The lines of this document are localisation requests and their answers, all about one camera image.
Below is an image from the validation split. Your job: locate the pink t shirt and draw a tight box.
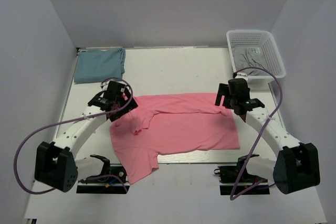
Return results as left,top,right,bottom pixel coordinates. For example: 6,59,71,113
110,93,240,184

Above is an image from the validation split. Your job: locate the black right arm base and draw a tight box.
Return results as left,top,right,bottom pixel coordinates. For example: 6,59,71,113
214,156,270,196

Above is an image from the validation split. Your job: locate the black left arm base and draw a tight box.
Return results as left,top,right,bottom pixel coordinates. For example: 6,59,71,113
76,155,130,195

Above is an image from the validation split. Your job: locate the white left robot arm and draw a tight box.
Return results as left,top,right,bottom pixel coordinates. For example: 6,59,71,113
34,78,138,193

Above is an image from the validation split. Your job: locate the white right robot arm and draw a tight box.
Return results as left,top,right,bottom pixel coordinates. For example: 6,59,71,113
215,78,320,194

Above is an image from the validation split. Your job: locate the grey t shirt in basket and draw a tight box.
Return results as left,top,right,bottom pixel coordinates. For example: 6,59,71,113
232,46,268,70

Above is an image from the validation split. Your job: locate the teal folded t shirt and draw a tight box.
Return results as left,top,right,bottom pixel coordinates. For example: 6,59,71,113
74,48,126,84

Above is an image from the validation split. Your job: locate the white plastic basket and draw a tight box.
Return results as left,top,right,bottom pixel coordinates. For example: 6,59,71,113
226,29,286,83

